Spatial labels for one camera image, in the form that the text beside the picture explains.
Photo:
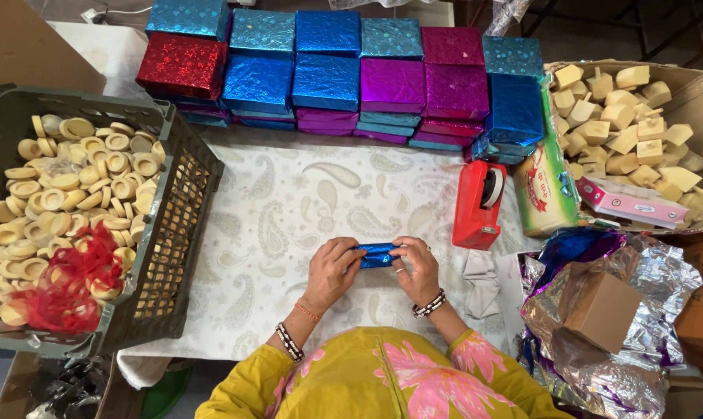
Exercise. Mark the small blue foil-wrapped box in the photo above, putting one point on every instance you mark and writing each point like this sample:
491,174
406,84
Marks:
377,255

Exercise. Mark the silver patterned foil strip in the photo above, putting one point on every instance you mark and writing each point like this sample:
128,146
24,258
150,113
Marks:
506,14

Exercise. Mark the grey folded cloth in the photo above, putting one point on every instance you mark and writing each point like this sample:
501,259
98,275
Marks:
482,285

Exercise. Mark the stack of shiny gift boxes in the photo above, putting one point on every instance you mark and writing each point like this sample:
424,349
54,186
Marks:
340,75

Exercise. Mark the red tape dispenser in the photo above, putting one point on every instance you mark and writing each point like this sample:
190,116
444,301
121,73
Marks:
472,209

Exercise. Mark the small brown cardboard box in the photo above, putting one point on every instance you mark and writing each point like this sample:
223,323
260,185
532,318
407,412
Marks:
603,311

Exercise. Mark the flat brown cardboard sheet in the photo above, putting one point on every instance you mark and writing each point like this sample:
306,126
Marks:
31,46

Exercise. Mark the clear tape roll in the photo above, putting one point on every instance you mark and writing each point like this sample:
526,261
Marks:
492,187

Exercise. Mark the heap of black plastic parts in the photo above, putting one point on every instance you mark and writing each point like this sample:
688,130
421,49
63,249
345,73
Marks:
72,387

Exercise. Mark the dark green plastic crate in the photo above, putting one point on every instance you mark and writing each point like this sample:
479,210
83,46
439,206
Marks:
171,233

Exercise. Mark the yellow floral tunic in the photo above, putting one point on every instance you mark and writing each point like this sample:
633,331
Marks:
380,378

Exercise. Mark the person's right fingers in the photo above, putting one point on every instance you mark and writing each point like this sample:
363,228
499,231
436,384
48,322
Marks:
402,256

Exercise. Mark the white cloth sheet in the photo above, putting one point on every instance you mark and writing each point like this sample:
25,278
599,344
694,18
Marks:
110,55

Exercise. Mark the white paisley table cloth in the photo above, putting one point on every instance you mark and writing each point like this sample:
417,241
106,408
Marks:
281,233

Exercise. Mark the heap of wooden blocks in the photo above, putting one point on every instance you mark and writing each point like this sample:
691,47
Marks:
625,128

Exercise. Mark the green and cream plastic bag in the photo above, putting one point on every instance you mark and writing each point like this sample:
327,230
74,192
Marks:
542,186

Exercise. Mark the black and white beaded bangle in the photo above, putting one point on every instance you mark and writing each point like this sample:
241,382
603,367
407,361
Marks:
289,342
429,304

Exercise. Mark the person's right hand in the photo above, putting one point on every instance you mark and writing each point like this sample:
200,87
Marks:
419,273

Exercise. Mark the green plastic item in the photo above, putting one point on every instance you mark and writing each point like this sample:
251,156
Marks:
166,393

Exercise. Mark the red mesh netting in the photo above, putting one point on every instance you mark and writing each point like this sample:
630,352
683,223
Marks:
75,285

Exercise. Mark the pile of foil wrapping sheets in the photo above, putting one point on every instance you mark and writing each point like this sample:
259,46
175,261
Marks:
648,372

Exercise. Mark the pink flat box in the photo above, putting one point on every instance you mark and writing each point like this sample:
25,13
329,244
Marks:
631,202

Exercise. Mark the dark metal furniture frame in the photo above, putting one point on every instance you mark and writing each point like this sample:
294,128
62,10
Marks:
625,26

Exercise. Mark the person's left fingers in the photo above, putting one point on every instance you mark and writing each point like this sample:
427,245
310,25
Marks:
351,253

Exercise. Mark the person's left hand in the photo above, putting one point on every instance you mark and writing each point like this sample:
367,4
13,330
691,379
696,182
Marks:
328,270

